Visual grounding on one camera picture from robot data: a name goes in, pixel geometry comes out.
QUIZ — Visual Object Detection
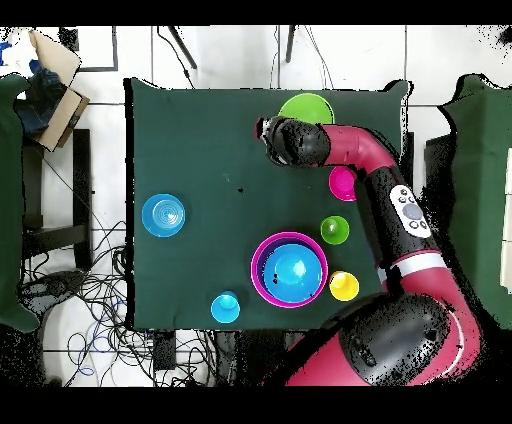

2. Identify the cardboard box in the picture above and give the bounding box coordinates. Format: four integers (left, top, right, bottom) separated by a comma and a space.
13, 28, 91, 153

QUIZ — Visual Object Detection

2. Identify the grey pedestal foot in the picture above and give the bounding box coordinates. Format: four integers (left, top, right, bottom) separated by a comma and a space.
19, 269, 87, 311

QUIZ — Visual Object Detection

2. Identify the yellow cup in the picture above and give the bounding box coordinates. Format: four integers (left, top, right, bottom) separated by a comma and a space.
328, 270, 360, 302

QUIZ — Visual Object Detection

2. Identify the large pink bowl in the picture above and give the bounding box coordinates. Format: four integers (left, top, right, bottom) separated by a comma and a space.
250, 230, 329, 309

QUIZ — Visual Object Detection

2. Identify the tangle of black cables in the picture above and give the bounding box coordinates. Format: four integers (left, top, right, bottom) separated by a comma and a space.
21, 219, 217, 387

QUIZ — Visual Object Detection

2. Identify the green cup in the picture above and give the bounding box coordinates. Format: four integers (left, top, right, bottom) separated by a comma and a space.
319, 215, 351, 246

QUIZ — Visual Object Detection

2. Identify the large blue bowl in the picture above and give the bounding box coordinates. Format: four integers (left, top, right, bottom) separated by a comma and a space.
262, 242, 324, 304

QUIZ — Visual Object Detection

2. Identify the green cloth side table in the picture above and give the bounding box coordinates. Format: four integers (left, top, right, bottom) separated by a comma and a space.
437, 73, 512, 331
0, 73, 41, 333

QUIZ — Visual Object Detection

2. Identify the dark green tablecloth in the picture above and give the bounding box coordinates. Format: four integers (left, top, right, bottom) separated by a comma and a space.
123, 76, 413, 333

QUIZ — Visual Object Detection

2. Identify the black tripod leg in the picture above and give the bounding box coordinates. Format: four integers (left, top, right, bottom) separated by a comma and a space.
284, 24, 298, 64
166, 25, 198, 70

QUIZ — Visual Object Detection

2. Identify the small pink bowl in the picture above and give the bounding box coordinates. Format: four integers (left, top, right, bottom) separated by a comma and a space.
328, 165, 358, 203

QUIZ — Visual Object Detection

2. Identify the black floor box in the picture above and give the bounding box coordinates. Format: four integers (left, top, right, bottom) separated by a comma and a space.
152, 330, 178, 371

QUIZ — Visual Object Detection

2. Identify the black chair frame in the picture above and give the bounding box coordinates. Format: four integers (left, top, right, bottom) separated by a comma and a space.
21, 127, 94, 273
399, 130, 416, 177

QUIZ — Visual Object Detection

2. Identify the dark blue bag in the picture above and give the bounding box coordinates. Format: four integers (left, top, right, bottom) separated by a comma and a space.
15, 59, 67, 139

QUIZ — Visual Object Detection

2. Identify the blue cup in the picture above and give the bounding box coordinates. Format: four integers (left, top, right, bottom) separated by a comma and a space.
210, 290, 242, 324

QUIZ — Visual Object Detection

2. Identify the purple bowl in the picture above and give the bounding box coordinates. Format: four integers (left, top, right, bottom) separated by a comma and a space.
255, 236, 324, 302

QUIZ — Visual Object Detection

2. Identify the black square frame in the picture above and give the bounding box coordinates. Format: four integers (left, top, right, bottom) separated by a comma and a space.
58, 25, 120, 73

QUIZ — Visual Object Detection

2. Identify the green bowl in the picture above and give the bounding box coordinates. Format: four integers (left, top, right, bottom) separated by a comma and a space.
278, 92, 335, 126

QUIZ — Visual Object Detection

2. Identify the small translucent blue bowl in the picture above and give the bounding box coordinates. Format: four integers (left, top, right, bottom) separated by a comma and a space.
140, 193, 186, 239

